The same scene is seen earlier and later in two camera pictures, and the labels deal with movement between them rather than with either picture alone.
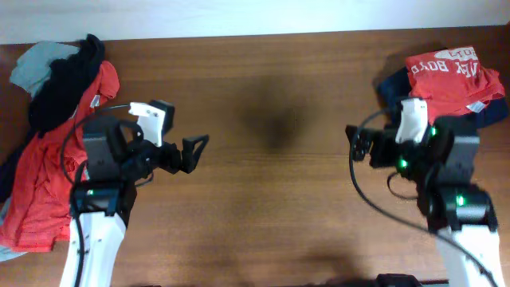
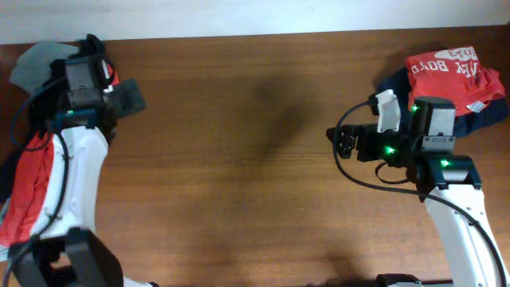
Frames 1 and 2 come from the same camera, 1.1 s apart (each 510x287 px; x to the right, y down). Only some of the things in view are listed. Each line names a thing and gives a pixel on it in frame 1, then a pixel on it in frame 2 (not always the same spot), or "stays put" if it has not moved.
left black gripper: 174,161 -> 128,96
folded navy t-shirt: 396,86 stays put
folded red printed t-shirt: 453,82 stays put
